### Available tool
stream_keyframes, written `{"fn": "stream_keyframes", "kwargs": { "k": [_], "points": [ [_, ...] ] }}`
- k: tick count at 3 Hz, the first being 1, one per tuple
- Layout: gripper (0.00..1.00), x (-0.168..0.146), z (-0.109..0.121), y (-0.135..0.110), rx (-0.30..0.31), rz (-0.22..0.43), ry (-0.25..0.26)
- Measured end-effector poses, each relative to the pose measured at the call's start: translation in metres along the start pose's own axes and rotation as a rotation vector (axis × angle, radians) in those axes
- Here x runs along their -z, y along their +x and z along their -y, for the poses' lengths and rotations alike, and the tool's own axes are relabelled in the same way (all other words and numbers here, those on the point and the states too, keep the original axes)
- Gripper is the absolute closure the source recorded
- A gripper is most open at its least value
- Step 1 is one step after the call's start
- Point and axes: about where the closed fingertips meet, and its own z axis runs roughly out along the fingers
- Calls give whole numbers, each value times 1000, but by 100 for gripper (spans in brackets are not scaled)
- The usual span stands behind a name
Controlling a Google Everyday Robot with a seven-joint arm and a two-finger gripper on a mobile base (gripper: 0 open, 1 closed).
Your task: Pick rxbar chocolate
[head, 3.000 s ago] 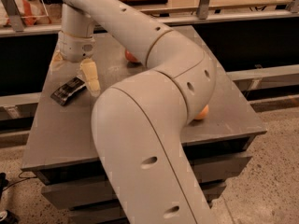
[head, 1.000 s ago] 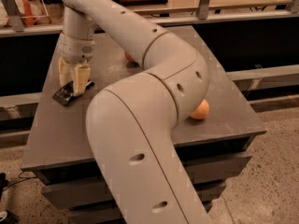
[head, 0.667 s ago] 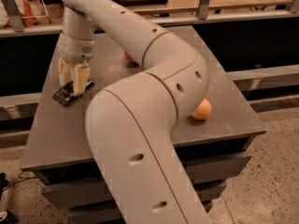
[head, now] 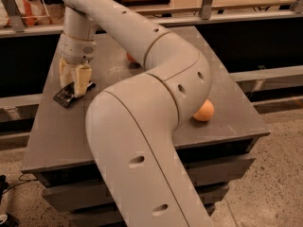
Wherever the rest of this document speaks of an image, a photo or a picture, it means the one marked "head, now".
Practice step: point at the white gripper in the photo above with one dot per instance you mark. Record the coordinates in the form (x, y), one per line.
(77, 51)

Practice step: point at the black rxbar chocolate wrapper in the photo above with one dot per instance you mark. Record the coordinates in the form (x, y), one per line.
(66, 96)

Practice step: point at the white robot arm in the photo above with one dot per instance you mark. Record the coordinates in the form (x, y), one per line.
(129, 125)

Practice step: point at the red apple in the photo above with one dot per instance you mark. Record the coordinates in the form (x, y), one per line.
(130, 58)

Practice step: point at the orange white bag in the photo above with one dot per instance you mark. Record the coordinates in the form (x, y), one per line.
(31, 14)

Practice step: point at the middle grey drawer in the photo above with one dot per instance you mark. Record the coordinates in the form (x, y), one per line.
(106, 214)

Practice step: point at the grey drawer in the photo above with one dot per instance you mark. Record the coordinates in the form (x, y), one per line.
(106, 214)
(205, 175)

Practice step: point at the orange fruit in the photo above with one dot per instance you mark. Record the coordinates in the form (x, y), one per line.
(205, 113)

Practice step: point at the grey drawer cabinet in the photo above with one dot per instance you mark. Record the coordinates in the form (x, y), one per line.
(58, 152)

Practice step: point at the top grey drawer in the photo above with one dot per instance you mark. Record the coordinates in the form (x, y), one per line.
(205, 175)

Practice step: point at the metal railing frame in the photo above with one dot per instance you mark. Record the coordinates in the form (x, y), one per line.
(240, 13)

